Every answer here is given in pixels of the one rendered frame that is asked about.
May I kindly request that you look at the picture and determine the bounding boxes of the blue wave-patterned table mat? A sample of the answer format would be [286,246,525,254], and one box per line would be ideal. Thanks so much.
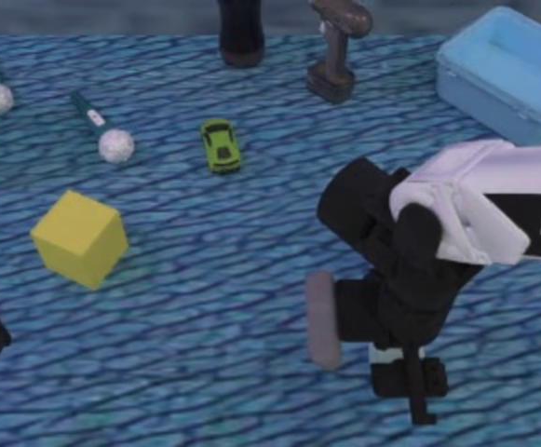
[0,32,541,447]

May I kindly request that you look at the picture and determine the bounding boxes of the dark bottle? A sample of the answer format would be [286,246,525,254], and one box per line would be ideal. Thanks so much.
[218,0,266,69]

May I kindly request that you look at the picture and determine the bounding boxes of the brown toy power drill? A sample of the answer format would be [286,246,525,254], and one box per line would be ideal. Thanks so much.
[304,0,374,105]

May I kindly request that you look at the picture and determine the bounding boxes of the yellow cube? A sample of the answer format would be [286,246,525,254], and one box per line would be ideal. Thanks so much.
[30,188,129,291]

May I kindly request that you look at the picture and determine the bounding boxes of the green toy car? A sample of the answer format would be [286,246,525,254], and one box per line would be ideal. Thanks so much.
[199,118,243,175]

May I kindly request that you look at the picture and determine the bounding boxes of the light blue plastic lunch box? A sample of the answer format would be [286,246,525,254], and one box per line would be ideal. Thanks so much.
[435,5,541,146]

